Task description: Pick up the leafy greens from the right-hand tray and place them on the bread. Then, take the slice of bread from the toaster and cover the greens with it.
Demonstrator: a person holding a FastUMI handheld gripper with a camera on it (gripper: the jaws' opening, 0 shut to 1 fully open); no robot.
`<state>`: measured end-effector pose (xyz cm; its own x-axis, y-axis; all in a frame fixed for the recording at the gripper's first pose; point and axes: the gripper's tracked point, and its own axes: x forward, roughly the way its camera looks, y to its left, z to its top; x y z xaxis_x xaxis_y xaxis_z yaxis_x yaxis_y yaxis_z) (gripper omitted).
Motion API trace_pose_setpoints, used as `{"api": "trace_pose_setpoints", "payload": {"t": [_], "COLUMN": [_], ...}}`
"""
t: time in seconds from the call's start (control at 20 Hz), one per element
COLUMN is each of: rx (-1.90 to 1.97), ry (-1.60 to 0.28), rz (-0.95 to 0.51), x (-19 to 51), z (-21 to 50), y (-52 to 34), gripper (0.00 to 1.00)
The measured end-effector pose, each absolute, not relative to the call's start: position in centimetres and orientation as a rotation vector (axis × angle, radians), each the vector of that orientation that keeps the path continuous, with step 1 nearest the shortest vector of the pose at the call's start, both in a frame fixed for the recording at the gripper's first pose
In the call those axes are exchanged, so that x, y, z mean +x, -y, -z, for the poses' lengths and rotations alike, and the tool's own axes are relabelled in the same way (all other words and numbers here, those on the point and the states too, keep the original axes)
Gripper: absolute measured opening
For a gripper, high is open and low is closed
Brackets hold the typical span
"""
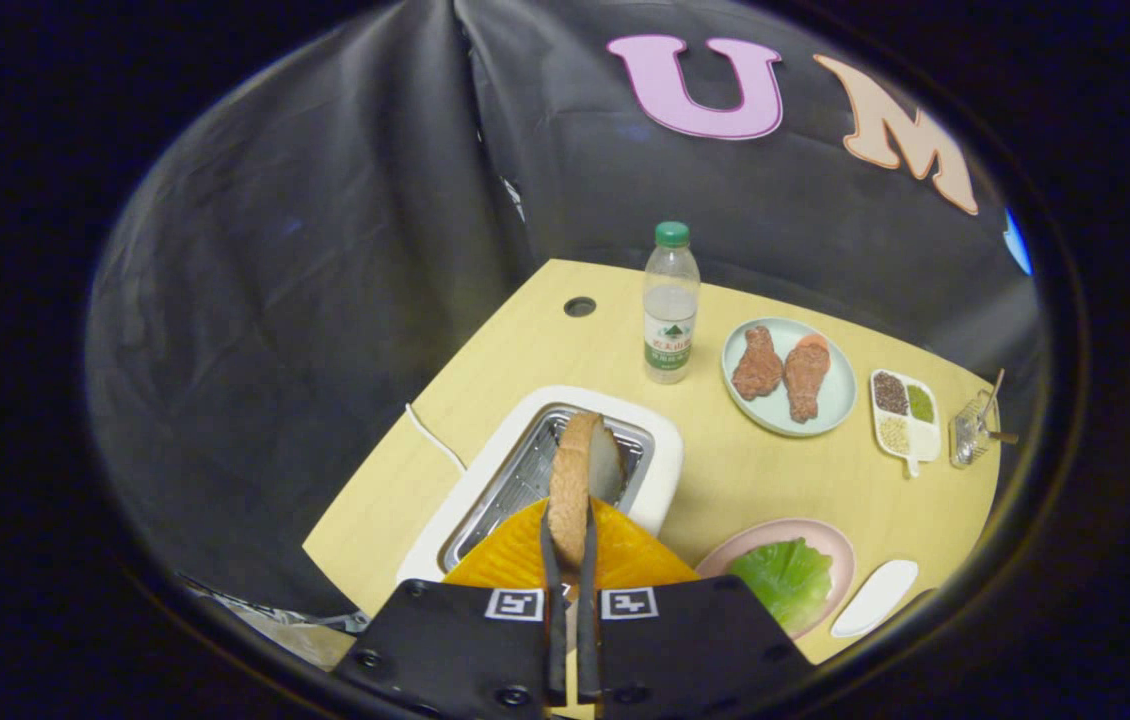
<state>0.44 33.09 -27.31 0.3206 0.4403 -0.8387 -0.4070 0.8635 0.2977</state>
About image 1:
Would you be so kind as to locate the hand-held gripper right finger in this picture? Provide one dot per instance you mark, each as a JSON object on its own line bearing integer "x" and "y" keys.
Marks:
{"x": 588, "y": 640}

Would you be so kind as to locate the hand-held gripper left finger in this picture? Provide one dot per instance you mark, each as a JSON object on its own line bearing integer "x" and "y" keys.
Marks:
{"x": 553, "y": 640}

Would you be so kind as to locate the bread slice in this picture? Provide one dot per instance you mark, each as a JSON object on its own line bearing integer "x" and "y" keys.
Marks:
{"x": 570, "y": 480}

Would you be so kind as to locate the white toaster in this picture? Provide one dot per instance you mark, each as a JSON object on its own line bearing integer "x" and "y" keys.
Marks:
{"x": 500, "y": 455}

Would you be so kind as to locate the green lettuce leaf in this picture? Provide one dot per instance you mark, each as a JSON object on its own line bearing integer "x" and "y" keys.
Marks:
{"x": 785, "y": 580}

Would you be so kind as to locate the pink plate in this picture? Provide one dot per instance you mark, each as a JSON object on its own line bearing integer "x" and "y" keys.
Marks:
{"x": 825, "y": 545}

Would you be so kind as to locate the small white dish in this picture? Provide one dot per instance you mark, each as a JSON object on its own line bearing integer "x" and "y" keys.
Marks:
{"x": 875, "y": 597}

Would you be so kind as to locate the dark brown chicken drumstick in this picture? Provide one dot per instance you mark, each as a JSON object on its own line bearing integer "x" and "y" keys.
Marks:
{"x": 757, "y": 365}

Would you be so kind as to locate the reddish chicken drumstick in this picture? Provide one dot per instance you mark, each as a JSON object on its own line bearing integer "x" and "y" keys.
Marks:
{"x": 806, "y": 378}

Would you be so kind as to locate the clear plastic water bottle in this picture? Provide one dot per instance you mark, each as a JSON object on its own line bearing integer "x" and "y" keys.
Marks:
{"x": 670, "y": 300}

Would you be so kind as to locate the light blue plate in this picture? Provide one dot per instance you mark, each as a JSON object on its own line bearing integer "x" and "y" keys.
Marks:
{"x": 840, "y": 395}

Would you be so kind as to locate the white divided seasoning dish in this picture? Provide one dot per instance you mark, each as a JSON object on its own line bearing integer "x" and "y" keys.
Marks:
{"x": 910, "y": 440}

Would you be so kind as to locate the small glass jar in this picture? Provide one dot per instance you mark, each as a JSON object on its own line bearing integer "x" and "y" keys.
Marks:
{"x": 970, "y": 435}

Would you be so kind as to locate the small spoon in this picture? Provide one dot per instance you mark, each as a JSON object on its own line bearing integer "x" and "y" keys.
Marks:
{"x": 995, "y": 395}

